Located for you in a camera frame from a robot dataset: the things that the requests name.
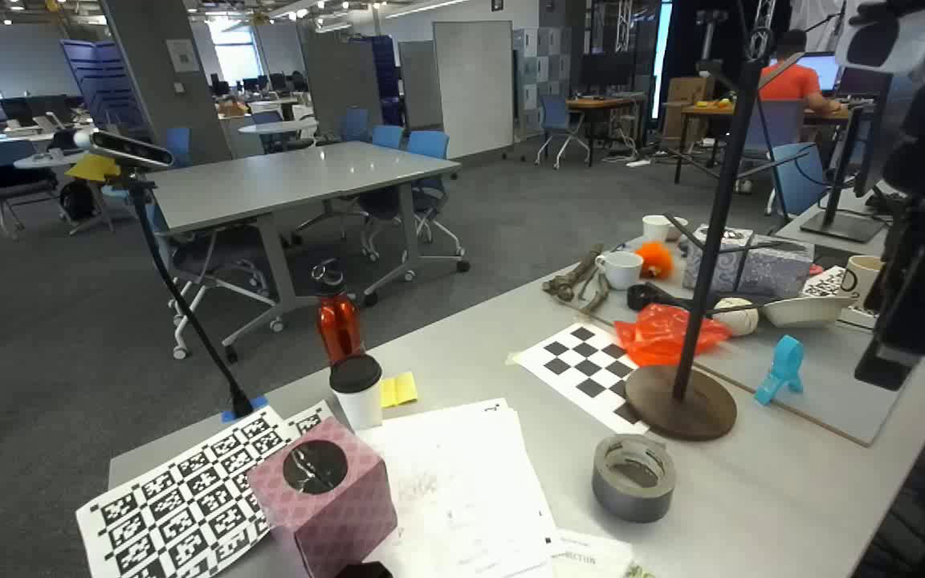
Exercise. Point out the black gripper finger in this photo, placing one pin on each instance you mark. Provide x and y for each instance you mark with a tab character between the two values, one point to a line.
888	368

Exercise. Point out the gray masking tape roll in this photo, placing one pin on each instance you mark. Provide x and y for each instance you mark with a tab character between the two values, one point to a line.
632	509

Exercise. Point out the black stand with wooden base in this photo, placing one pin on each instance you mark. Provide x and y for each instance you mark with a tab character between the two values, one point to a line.
681	413

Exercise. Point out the gray table mat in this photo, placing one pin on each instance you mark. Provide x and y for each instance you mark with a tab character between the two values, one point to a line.
836	393

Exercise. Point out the tall white cup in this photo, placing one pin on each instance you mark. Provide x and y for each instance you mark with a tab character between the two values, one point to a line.
863	277

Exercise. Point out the white bowl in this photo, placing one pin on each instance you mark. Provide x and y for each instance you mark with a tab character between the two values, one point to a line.
804	314

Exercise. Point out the patterned white mug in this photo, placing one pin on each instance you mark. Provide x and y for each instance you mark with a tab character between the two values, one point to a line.
828	285

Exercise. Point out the blue plastic figure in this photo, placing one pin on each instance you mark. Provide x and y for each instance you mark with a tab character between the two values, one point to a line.
784	370

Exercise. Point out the blue office chair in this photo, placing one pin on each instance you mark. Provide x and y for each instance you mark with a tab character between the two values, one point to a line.
430	147
385	135
799	177

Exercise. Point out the gray patterned pouch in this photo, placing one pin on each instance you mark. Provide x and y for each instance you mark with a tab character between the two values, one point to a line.
762	271

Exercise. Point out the white round dish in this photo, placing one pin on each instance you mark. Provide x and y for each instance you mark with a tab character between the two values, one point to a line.
736	317

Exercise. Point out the computer monitor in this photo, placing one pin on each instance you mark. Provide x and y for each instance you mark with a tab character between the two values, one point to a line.
827	67

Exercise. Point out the orange plastic bag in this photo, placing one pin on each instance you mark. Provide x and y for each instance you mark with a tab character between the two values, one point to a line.
659	338

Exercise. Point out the person in orange shirt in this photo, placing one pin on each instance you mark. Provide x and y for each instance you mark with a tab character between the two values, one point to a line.
789	80

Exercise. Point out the small black object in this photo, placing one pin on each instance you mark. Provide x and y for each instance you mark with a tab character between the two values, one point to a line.
643	295

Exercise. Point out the orange fluffy toy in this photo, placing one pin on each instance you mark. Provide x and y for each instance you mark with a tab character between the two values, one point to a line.
656	261

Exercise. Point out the small white cup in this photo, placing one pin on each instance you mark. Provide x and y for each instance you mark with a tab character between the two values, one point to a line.
656	230

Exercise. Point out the thin brown wooden stick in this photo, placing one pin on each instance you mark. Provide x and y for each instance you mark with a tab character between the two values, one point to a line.
594	293

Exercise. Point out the black white checkerboard sheet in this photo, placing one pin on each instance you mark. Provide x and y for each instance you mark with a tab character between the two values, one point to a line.
572	370

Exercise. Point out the thick brown wooden stick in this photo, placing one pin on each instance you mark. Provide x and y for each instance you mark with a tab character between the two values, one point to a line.
566	277

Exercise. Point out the single white paper sheet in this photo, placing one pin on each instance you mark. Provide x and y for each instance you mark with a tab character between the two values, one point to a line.
587	552

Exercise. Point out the wooden table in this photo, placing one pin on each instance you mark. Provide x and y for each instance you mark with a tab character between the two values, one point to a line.
602	104

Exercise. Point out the yellow sticky notes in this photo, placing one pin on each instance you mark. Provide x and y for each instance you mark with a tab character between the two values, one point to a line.
399	391

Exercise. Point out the white whiteboard panel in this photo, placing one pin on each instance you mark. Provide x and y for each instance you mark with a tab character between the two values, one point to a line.
474	86

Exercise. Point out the white cup with black lid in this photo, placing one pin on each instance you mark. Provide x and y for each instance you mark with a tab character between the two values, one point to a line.
358	409

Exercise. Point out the red water bottle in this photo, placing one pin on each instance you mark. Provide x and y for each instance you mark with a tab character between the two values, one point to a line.
337	333

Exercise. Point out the pink patterned tissue box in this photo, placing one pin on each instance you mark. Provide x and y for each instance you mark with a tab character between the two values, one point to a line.
345	525

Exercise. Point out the large gray table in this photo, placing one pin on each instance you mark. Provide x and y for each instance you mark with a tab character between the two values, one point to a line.
289	182

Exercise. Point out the office chair with white legs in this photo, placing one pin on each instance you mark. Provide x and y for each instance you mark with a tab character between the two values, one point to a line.
201	269

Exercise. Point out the black white AprilTag sheet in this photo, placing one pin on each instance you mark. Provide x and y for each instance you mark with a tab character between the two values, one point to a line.
184	509

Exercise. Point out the dark office chair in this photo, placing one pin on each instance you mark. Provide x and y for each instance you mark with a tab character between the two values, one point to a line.
6	177

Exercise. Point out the black camera stand with plate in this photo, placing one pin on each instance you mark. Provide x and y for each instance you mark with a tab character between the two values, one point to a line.
844	227

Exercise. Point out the black camera on thin stand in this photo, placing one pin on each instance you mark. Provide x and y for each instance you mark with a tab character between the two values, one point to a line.
129	150

